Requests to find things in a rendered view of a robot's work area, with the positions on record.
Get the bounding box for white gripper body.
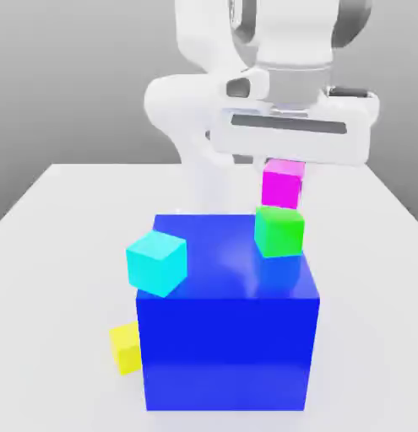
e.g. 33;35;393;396
207;88;381;168

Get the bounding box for small green cube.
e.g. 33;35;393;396
254;206;305;259

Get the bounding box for small yellow cube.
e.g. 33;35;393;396
109;321;143;376

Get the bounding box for small cyan cube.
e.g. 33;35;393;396
125;229;188;299

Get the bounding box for large blue box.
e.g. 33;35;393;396
135;213;321;412

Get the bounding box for small magenta cube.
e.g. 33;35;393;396
261;158;307;210

